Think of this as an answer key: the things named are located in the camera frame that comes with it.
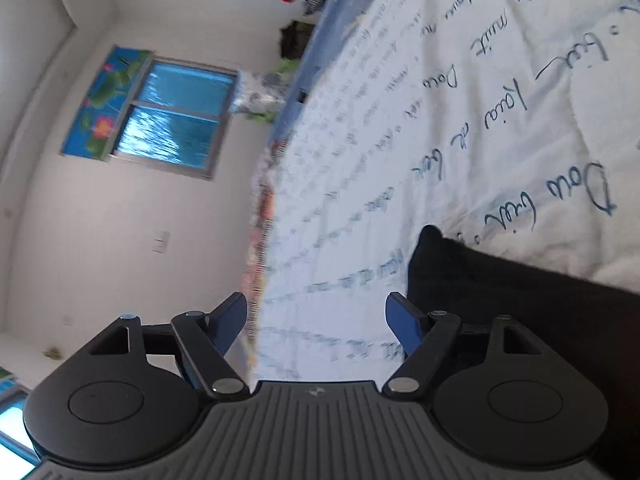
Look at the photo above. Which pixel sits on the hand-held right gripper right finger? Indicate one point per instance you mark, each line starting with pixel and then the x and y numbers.
pixel 402 324

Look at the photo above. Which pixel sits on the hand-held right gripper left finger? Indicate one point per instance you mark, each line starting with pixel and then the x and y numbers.
pixel 231 321

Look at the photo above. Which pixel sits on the black pants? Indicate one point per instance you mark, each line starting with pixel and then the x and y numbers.
pixel 525 320

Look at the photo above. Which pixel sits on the heap of patterned cloths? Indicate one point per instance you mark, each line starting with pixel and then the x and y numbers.
pixel 257 245

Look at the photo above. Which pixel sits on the white script-printed bed sheet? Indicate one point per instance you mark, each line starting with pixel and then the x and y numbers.
pixel 450 125

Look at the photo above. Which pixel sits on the window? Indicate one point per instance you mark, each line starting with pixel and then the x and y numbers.
pixel 175 120

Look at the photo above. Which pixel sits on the floral cushion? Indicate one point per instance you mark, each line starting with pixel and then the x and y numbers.
pixel 257 92

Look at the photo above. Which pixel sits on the floral window curtain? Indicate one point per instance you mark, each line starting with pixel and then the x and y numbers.
pixel 102 105

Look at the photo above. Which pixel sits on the green plastic chair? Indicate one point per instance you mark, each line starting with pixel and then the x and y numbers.
pixel 287 66

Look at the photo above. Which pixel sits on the dark bag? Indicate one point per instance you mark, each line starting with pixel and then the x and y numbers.
pixel 294 40

